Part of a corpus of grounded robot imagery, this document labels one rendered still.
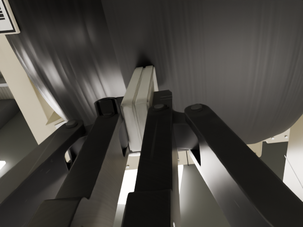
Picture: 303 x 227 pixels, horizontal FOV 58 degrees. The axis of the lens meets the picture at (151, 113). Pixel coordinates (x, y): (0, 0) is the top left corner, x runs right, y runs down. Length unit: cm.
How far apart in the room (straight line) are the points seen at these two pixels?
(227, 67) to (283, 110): 8
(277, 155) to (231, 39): 356
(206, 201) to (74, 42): 304
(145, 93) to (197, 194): 311
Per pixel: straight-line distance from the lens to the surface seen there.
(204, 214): 309
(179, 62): 20
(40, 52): 22
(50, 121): 105
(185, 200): 321
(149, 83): 17
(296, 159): 69
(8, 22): 23
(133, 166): 92
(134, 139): 15
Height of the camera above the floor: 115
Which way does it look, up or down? 33 degrees up
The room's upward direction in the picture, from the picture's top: 169 degrees clockwise
